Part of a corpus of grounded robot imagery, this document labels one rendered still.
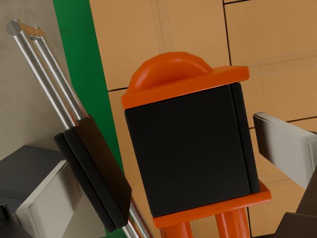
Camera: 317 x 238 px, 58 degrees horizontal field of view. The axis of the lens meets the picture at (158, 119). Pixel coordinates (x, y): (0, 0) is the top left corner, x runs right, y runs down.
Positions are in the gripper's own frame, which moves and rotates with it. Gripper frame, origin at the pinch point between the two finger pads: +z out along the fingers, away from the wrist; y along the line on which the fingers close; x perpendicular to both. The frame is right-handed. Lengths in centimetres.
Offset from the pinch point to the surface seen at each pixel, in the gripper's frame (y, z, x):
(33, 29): -5.9, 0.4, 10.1
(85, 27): -25, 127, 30
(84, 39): -27, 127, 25
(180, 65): 2.2, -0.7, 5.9
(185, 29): 14, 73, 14
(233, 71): 4.8, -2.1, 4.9
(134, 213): -3.2, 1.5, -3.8
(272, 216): 30, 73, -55
